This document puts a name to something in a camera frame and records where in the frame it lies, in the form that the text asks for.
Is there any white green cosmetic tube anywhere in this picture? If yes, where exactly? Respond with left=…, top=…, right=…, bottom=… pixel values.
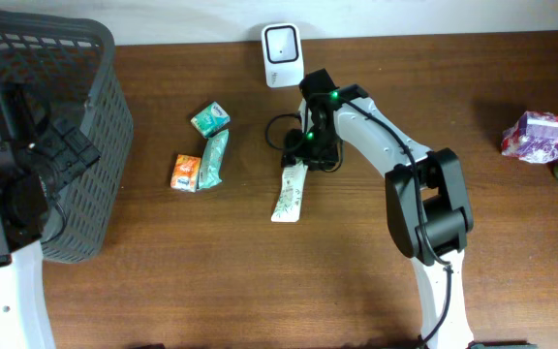
left=271, top=161, right=308, bottom=223

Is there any teal wet wipes pack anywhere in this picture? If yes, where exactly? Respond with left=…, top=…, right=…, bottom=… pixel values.
left=198, top=129, right=230, bottom=189

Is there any small teal tissue packet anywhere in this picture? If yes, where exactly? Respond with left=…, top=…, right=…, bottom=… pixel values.
left=191, top=102, right=231, bottom=139

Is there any orange small box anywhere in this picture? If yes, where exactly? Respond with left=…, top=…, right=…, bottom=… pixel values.
left=170, top=154, right=202, bottom=193

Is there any purple white sanitary pad pack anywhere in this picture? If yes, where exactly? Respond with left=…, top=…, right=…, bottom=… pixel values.
left=501, top=111, right=558, bottom=164

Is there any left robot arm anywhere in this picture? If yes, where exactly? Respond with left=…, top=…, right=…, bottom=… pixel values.
left=0, top=83, right=101, bottom=348

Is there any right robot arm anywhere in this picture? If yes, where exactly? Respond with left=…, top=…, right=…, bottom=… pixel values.
left=273, top=70, right=474, bottom=348

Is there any white barcode scanner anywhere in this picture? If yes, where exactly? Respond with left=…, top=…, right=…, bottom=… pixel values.
left=261, top=23, right=304, bottom=88

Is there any grey plastic mesh basket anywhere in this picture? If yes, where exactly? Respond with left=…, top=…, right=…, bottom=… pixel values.
left=0, top=10, right=134, bottom=264

